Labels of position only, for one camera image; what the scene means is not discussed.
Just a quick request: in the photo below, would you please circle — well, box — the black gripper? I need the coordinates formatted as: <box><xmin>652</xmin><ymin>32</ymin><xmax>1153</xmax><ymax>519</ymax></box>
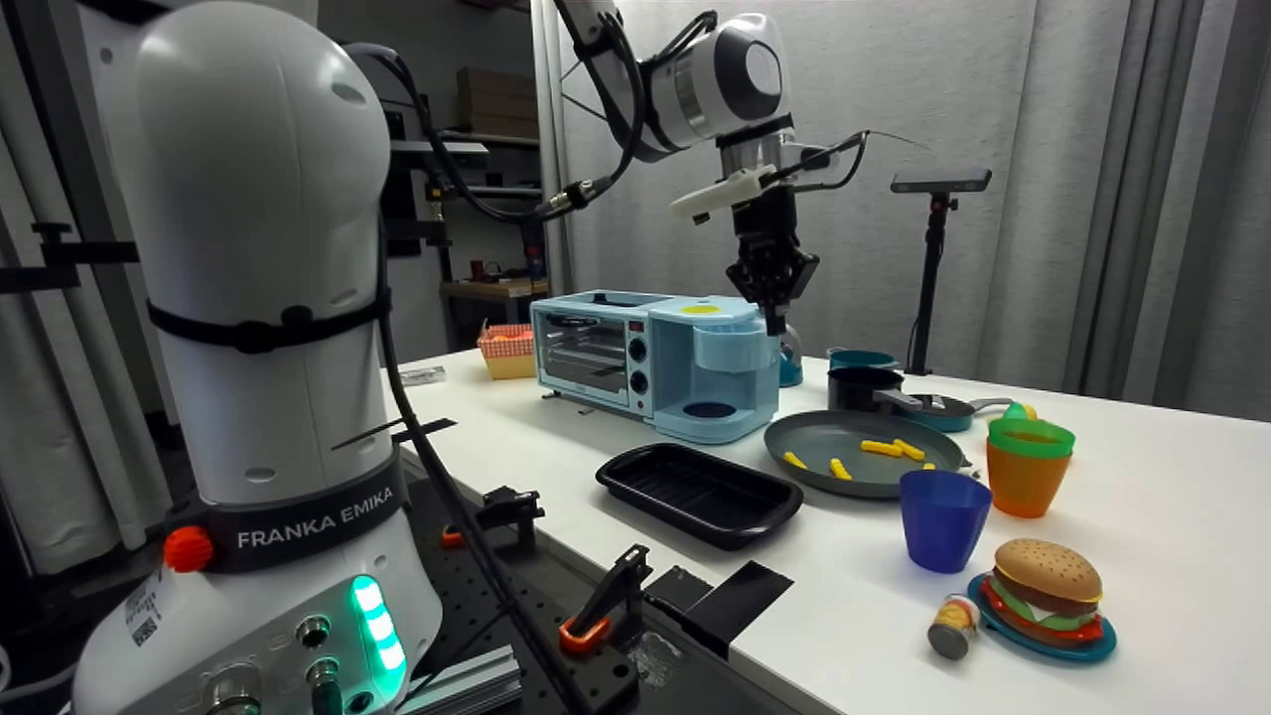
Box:
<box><xmin>721</xmin><ymin>184</ymin><xmax>825</xmax><ymax>346</ymax></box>

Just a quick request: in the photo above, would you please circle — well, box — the light blue coffee maker station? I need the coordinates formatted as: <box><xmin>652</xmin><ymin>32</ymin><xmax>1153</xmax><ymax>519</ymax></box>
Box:
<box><xmin>529</xmin><ymin>285</ymin><xmax>806</xmax><ymax>449</ymax></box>

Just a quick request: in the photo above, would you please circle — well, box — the blue plastic cup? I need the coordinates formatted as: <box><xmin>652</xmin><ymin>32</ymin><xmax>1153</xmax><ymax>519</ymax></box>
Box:
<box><xmin>896</xmin><ymin>469</ymin><xmax>997</xmax><ymax>575</ymax></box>

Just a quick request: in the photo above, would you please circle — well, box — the orange cup with green rim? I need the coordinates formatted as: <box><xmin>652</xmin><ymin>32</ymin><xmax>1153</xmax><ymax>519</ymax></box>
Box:
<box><xmin>979</xmin><ymin>412</ymin><xmax>1081</xmax><ymax>524</ymax></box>

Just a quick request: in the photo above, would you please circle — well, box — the teal toy pot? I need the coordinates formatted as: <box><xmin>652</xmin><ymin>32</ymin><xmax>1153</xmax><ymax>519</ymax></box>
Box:
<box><xmin>825</xmin><ymin>346</ymin><xmax>904</xmax><ymax>377</ymax></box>

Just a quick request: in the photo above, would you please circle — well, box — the black toy pot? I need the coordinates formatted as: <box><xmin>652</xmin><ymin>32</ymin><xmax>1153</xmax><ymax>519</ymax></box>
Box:
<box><xmin>825</xmin><ymin>367</ymin><xmax>904</xmax><ymax>412</ymax></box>

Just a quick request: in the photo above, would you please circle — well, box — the black tripod stand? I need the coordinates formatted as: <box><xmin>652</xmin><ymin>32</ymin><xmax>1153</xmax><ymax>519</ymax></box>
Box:
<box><xmin>887</xmin><ymin>168</ymin><xmax>997</xmax><ymax>377</ymax></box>

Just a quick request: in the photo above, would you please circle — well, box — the black toy frying pan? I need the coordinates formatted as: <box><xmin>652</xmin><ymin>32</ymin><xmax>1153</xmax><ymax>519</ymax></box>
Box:
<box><xmin>874</xmin><ymin>387</ymin><xmax>1026</xmax><ymax>437</ymax></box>

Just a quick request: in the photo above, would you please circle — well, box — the grey round plate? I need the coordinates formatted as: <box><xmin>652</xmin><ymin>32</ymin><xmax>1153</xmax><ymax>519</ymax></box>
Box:
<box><xmin>761</xmin><ymin>405</ymin><xmax>974</xmax><ymax>505</ymax></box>

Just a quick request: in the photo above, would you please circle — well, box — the black rectangular tray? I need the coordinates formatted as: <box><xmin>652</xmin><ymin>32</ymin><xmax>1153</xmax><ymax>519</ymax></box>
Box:
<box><xmin>590</xmin><ymin>440</ymin><xmax>806</xmax><ymax>554</ymax></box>

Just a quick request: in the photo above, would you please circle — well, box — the background shelf unit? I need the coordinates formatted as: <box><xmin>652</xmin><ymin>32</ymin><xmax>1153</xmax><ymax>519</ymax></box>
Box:
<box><xmin>411</xmin><ymin>65</ymin><xmax>556</xmax><ymax>348</ymax></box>

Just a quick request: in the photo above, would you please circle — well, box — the orange toy basket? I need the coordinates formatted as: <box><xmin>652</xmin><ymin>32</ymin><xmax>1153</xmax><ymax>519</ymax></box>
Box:
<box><xmin>472</xmin><ymin>320</ymin><xmax>540</xmax><ymax>387</ymax></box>

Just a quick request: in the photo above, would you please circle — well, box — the green yellow red toy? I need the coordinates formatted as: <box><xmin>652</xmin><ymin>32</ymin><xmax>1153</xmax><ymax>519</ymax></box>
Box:
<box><xmin>985</xmin><ymin>397</ymin><xmax>1047</xmax><ymax>429</ymax></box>

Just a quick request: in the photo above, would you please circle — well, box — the black clamp with orange grip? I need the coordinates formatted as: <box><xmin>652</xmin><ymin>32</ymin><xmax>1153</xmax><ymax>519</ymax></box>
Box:
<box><xmin>550</xmin><ymin>542</ymin><xmax>655</xmax><ymax>662</ymax></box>
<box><xmin>434</xmin><ymin>483</ymin><xmax>547</xmax><ymax>561</ymax></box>

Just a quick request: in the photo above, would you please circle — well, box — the small toy can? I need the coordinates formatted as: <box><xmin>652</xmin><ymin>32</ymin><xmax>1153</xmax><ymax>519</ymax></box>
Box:
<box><xmin>927</xmin><ymin>592</ymin><xmax>985</xmax><ymax>662</ymax></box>

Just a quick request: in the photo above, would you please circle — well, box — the toy hamburger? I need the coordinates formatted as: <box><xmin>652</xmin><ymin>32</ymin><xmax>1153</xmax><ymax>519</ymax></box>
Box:
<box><xmin>985</xmin><ymin>536</ymin><xmax>1108</xmax><ymax>637</ymax></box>

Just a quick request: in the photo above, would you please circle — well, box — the black perforated base board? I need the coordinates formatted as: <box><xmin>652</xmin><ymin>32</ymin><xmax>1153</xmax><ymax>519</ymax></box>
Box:
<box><xmin>392</xmin><ymin>449</ymin><xmax>848</xmax><ymax>715</ymax></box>

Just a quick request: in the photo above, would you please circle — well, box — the small blue toy plate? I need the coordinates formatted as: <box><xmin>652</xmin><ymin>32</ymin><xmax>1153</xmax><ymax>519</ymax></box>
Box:
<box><xmin>964</xmin><ymin>571</ymin><xmax>1121</xmax><ymax>666</ymax></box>

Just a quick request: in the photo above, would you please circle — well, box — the black stand bar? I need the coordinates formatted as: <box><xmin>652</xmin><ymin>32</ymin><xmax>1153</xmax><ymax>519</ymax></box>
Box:
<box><xmin>0</xmin><ymin>216</ymin><xmax>141</xmax><ymax>299</ymax></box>

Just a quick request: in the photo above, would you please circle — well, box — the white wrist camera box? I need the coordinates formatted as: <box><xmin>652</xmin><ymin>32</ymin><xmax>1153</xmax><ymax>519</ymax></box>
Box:
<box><xmin>667</xmin><ymin>159</ymin><xmax>785</xmax><ymax>226</ymax></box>

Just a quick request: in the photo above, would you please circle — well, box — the long black bracket plate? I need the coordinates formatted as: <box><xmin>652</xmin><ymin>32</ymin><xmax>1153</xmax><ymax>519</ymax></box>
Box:
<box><xmin>680</xmin><ymin>556</ymin><xmax>797</xmax><ymax>655</ymax></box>

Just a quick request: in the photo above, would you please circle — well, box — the short black bracket plate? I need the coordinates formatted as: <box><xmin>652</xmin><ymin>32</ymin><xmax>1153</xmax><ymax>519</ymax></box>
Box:
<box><xmin>639</xmin><ymin>564</ymin><xmax>721</xmax><ymax>621</ymax></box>

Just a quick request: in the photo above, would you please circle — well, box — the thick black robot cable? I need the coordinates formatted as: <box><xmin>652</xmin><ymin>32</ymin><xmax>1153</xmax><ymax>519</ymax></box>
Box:
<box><xmin>351</xmin><ymin>12</ymin><xmax>728</xmax><ymax>715</ymax></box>

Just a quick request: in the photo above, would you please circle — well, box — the aluminium extrusion rail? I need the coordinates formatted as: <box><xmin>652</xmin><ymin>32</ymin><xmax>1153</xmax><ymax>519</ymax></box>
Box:
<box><xmin>380</xmin><ymin>645</ymin><xmax>529</xmax><ymax>715</ymax></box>

